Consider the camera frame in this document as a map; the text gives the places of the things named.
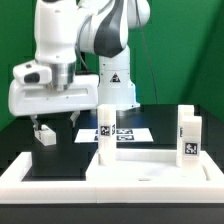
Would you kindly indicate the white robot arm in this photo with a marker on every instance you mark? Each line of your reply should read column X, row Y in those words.
column 82, row 57

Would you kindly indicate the white desk tabletop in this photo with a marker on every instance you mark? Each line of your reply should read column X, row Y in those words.
column 153, row 164

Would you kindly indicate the white U-shaped fence frame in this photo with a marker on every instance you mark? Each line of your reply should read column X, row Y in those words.
column 14, row 189

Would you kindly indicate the marker tag sheet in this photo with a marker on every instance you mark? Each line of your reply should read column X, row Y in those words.
column 122, row 135

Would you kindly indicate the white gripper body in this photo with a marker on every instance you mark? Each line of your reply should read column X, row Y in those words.
column 31, row 91

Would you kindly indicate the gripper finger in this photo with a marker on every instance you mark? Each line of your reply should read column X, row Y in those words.
column 36, row 124
column 73, row 118

